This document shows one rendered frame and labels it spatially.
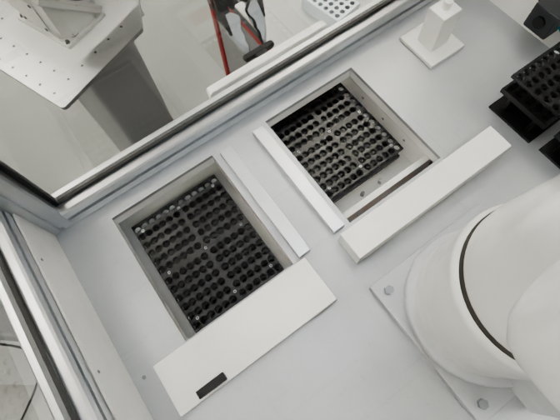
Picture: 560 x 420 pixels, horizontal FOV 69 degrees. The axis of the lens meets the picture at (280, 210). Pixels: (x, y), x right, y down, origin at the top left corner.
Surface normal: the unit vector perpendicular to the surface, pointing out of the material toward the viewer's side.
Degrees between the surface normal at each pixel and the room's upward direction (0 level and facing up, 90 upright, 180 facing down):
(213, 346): 0
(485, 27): 0
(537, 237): 68
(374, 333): 0
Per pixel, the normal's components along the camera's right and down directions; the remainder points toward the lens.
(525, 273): -0.79, 0.43
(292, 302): -0.04, -0.36
